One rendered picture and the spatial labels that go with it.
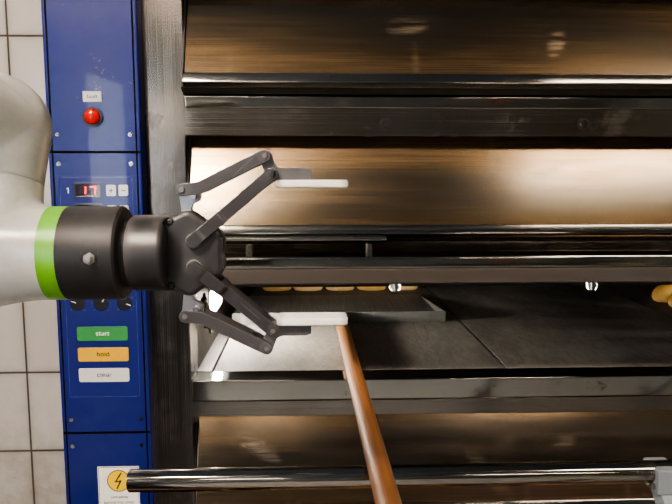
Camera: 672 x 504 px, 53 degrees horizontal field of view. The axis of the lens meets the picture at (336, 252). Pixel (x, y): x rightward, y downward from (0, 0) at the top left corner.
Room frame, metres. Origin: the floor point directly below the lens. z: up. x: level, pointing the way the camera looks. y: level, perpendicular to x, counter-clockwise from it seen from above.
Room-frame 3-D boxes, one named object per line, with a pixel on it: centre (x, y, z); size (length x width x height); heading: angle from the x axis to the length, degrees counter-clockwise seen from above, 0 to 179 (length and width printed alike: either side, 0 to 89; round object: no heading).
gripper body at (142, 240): (0.66, 0.16, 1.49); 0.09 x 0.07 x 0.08; 92
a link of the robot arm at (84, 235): (0.66, 0.23, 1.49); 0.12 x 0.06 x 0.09; 2
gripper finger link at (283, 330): (0.66, 0.05, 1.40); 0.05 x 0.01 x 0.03; 92
